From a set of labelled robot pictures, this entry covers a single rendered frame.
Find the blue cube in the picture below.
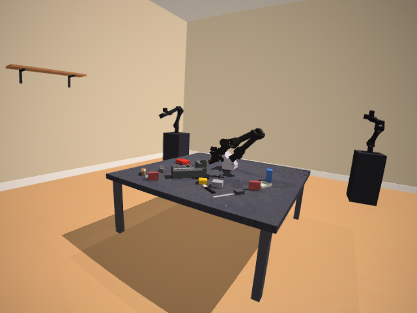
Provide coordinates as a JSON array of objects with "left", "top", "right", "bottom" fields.
[{"left": 266, "top": 169, "right": 273, "bottom": 182}]

